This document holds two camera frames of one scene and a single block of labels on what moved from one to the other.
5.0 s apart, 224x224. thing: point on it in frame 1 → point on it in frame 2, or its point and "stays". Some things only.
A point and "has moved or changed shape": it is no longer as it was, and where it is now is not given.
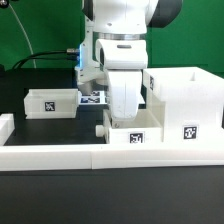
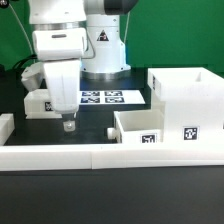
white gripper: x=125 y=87 → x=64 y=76
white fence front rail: x=89 y=157 stays
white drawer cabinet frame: x=192 y=100 stays
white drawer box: x=57 y=103 stays
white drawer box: x=149 y=126 has moved or changed shape
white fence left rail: x=7 y=125 stays
